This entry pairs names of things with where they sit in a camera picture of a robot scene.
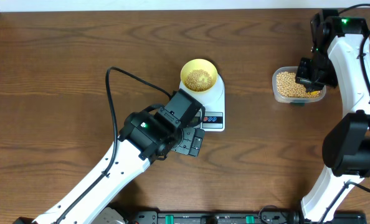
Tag yellow plastic scoop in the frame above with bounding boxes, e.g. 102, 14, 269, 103
309, 91, 320, 95

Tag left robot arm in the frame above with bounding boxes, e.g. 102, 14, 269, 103
15, 105, 205, 223

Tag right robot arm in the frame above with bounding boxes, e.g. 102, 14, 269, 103
289, 9, 370, 223

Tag white digital kitchen scale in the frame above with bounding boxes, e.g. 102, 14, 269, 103
179, 75, 225, 132

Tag soybeans in bowl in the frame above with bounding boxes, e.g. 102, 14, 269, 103
184, 69, 214, 91

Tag yellow plastic bowl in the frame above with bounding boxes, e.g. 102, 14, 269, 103
181, 58, 218, 93

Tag soybeans in container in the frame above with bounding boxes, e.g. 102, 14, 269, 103
277, 72, 321, 98

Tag clear plastic container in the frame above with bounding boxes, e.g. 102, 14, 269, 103
272, 66, 326, 103

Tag green tape strip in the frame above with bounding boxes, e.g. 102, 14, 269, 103
290, 101, 305, 106

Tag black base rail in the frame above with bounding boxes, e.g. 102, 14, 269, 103
110, 211, 368, 224

